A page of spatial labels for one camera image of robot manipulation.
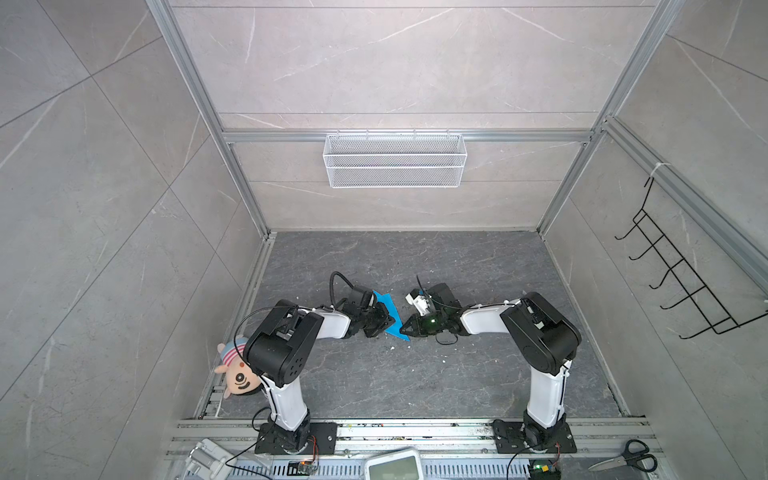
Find white display device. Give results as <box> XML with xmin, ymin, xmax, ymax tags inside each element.
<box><xmin>364</xmin><ymin>448</ymin><xmax>426</xmax><ymax>480</ymax></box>

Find white wire mesh basket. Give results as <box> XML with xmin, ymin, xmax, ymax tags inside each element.
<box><xmin>323</xmin><ymin>133</ymin><xmax>468</xmax><ymax>189</ymax></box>

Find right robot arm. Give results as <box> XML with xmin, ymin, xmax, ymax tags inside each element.
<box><xmin>400</xmin><ymin>283</ymin><xmax>582</xmax><ymax>450</ymax></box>

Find white clamp device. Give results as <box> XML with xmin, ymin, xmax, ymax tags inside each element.
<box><xmin>182</xmin><ymin>439</ymin><xmax>235</xmax><ymax>480</ymax></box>

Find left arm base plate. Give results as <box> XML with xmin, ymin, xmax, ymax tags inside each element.
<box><xmin>254</xmin><ymin>422</ymin><xmax>338</xmax><ymax>455</ymax></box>

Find black handled scissors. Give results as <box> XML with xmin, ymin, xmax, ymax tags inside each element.
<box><xmin>588</xmin><ymin>439</ymin><xmax>658</xmax><ymax>473</ymax></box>

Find black wire hook rack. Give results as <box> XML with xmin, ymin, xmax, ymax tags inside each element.
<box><xmin>614</xmin><ymin>177</ymin><xmax>767</xmax><ymax>340</ymax></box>

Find small green circuit board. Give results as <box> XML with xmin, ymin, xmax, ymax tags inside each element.
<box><xmin>529</xmin><ymin>460</ymin><xmax>562</xmax><ymax>480</ymax></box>

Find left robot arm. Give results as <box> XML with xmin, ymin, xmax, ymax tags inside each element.
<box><xmin>243</xmin><ymin>287</ymin><xmax>398</xmax><ymax>435</ymax></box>

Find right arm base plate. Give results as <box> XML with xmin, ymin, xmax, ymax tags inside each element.
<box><xmin>490</xmin><ymin>418</ymin><xmax>578</xmax><ymax>454</ymax></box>

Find blue square paper sheet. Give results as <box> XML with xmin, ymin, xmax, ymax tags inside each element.
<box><xmin>374</xmin><ymin>291</ymin><xmax>410</xmax><ymax>342</ymax></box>

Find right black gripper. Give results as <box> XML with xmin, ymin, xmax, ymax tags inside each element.
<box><xmin>398</xmin><ymin>313</ymin><xmax>448</xmax><ymax>339</ymax></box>

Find small orange circuit board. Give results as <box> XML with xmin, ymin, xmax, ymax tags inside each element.
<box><xmin>287</xmin><ymin>460</ymin><xmax>319</xmax><ymax>476</ymax></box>

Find plush doll toy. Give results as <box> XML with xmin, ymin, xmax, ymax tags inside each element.
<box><xmin>214</xmin><ymin>335</ymin><xmax>263</xmax><ymax>399</ymax></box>

